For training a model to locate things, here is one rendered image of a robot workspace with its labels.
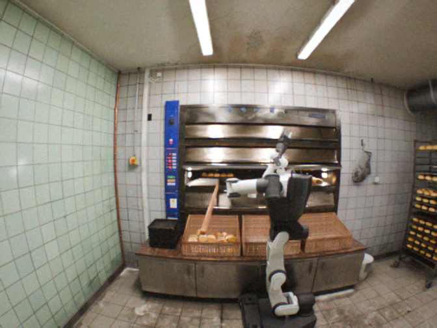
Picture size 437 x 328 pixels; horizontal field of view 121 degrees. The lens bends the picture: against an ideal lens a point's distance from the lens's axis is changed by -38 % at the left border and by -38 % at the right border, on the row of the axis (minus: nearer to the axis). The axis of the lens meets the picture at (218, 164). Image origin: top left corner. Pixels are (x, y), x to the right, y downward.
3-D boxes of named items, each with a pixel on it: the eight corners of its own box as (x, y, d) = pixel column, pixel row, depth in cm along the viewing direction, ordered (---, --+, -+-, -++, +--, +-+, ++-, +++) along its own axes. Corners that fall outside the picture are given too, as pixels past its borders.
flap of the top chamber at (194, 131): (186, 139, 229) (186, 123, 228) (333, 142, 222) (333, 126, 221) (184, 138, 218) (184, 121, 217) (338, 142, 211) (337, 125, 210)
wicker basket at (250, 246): (240, 236, 225) (241, 214, 224) (287, 235, 221) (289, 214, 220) (242, 256, 177) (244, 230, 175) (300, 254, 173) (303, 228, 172)
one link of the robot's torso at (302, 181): (311, 215, 140) (314, 168, 138) (301, 230, 112) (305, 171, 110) (275, 210, 157) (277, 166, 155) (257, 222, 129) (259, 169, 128)
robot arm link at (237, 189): (222, 199, 127) (256, 196, 117) (222, 178, 129) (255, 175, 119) (230, 198, 137) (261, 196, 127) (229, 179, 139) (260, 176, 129)
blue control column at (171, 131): (193, 225, 422) (192, 123, 411) (200, 225, 422) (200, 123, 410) (170, 274, 230) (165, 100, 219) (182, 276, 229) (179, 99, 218)
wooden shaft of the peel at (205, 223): (205, 235, 88) (205, 230, 88) (199, 235, 89) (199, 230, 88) (220, 181, 259) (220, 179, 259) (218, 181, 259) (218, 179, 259)
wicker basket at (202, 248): (189, 235, 226) (188, 213, 225) (237, 237, 225) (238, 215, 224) (181, 255, 178) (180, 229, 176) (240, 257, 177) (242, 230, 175)
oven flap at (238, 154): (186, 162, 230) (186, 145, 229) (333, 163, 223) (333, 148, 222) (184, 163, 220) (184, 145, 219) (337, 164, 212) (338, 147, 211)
